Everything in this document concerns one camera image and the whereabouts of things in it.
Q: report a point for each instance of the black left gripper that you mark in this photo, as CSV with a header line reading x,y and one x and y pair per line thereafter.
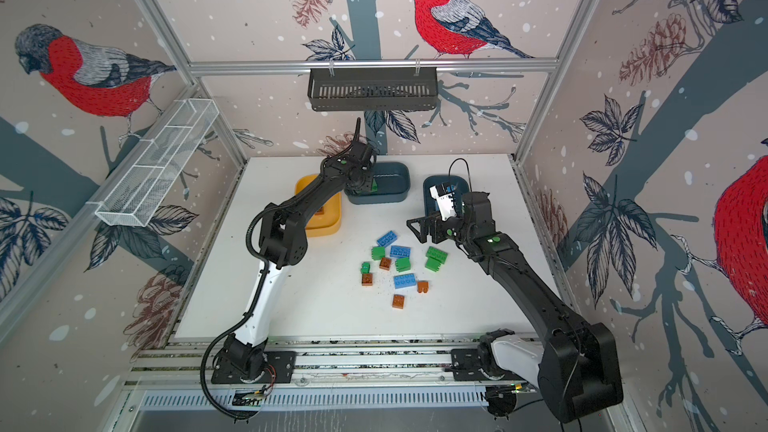
x,y
367,186

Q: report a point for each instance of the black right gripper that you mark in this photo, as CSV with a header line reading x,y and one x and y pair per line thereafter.
x,y
439,224

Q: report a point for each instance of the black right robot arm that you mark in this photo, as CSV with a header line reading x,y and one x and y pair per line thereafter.
x,y
571,362

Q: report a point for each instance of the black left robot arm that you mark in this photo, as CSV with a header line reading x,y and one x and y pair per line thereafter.
x,y
277,238

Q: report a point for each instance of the blue lego middle plate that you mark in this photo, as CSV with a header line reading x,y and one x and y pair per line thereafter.
x,y
397,252

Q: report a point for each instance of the blue lego plate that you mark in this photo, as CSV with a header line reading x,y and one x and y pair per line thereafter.
x,y
397,252
403,281
387,239

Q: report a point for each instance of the blue lego upper plate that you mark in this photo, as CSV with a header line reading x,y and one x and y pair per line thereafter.
x,y
387,239

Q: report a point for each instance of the middle dark teal bin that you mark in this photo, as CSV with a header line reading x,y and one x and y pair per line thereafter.
x,y
394,184

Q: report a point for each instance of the dark teal bin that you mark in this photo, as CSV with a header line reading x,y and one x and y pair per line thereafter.
x,y
430,205
394,184

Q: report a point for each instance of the blue lego lower plate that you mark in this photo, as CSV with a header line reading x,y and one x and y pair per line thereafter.
x,y
403,281

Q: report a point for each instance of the yellow plastic bin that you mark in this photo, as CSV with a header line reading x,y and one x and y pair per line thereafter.
x,y
328,224

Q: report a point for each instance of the right dark teal bin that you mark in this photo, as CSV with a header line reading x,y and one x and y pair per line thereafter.
x,y
430,205

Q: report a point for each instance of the brown lego bottom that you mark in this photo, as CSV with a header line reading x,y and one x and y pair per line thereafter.
x,y
398,302

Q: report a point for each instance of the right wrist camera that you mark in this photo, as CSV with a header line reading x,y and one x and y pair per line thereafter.
x,y
444,195

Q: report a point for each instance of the black hanging wire basket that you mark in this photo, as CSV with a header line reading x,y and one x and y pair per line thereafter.
x,y
373,89

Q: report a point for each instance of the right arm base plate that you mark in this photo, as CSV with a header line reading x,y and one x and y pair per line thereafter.
x,y
465,365

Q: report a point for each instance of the aluminium mounting rail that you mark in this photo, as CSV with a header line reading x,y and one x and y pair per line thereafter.
x,y
403,361

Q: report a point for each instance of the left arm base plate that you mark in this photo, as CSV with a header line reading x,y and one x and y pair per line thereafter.
x,y
276,366

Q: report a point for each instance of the white mesh wall shelf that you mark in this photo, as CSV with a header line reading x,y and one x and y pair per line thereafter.
x,y
140,191

